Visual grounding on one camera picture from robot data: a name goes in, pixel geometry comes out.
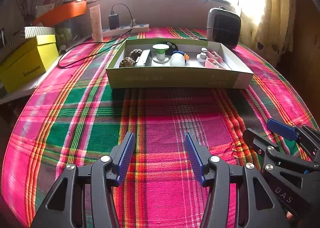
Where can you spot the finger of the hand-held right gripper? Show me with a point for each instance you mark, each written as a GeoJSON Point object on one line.
{"type": "Point", "coordinates": [251, 137]}
{"type": "Point", "coordinates": [281, 127]}

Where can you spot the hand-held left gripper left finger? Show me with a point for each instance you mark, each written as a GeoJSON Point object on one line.
{"type": "Point", "coordinates": [126, 157]}

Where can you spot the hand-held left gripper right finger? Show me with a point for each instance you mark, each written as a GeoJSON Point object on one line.
{"type": "Point", "coordinates": [195, 159]}

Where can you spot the pink white clip holder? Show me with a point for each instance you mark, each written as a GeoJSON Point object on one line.
{"type": "Point", "coordinates": [212, 64]}

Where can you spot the green white cardboard box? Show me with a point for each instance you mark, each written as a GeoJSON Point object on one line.
{"type": "Point", "coordinates": [175, 77]}

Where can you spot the pink grey folding holder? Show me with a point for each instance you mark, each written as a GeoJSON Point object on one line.
{"type": "Point", "coordinates": [216, 55]}

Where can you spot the grey white suction stand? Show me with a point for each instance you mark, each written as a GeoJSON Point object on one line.
{"type": "Point", "coordinates": [202, 57]}

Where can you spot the brown walnut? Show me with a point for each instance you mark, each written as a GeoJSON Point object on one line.
{"type": "Point", "coordinates": [127, 63]}
{"type": "Point", "coordinates": [136, 53]}

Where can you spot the white round jar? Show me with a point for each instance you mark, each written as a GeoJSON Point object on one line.
{"type": "Point", "coordinates": [177, 60]}

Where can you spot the black rectangular case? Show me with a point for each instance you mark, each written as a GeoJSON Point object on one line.
{"type": "Point", "coordinates": [143, 59]}

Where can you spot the blue orange knitted toy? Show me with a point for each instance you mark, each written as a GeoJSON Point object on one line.
{"type": "Point", "coordinates": [182, 55]}

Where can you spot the green white mushroom massager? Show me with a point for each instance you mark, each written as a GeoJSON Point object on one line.
{"type": "Point", "coordinates": [160, 54]}

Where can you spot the black round key fob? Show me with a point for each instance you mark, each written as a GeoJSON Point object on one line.
{"type": "Point", "coordinates": [171, 45]}

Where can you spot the heart print curtain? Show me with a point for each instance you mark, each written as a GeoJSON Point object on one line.
{"type": "Point", "coordinates": [275, 17]}

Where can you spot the grey space heater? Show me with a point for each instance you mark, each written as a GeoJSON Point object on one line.
{"type": "Point", "coordinates": [225, 27]}

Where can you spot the white power strip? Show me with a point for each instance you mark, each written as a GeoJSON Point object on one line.
{"type": "Point", "coordinates": [140, 27]}

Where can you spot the yellow cardboard box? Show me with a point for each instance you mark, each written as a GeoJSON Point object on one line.
{"type": "Point", "coordinates": [25, 67]}

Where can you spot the black charger adapter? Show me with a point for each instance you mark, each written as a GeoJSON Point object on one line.
{"type": "Point", "coordinates": [113, 21]}

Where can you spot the cream lotion tube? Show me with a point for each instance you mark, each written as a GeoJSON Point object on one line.
{"type": "Point", "coordinates": [96, 24]}

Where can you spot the clear storage bin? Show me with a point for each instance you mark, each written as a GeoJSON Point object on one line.
{"type": "Point", "coordinates": [65, 32]}

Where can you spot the green white striped box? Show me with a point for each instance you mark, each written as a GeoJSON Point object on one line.
{"type": "Point", "coordinates": [37, 30]}

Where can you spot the orange bin lid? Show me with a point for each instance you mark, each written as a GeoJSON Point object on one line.
{"type": "Point", "coordinates": [72, 8]}

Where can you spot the vase with dried branches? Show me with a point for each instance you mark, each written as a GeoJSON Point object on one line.
{"type": "Point", "coordinates": [27, 15]}

